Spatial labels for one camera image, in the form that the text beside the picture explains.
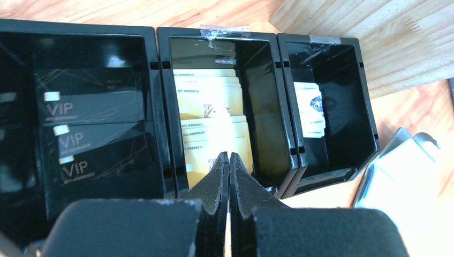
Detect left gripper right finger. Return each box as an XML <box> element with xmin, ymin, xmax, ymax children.
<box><xmin>230</xmin><ymin>153</ymin><xmax>408</xmax><ymax>256</ymax></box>

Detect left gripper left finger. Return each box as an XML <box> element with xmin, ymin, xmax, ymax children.
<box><xmin>42</xmin><ymin>152</ymin><xmax>229</xmax><ymax>256</ymax></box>

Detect tan cards in tray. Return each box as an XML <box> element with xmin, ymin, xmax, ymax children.
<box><xmin>173</xmin><ymin>69</ymin><xmax>253</xmax><ymax>188</ymax></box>

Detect black VIP cards in tray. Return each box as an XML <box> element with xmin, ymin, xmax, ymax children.
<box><xmin>34</xmin><ymin>66</ymin><xmax>162</xmax><ymax>221</ymax></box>

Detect grey card in tray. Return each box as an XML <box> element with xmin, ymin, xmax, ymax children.
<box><xmin>293</xmin><ymin>82</ymin><xmax>326</xmax><ymax>138</ymax></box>

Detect black organizer tray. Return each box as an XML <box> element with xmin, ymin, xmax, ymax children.
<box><xmin>1</xmin><ymin>19</ymin><xmax>379</xmax><ymax>246</ymax></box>

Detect wooden shelf unit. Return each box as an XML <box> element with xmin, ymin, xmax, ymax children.
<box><xmin>270</xmin><ymin>0</ymin><xmax>453</xmax><ymax>97</ymax></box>

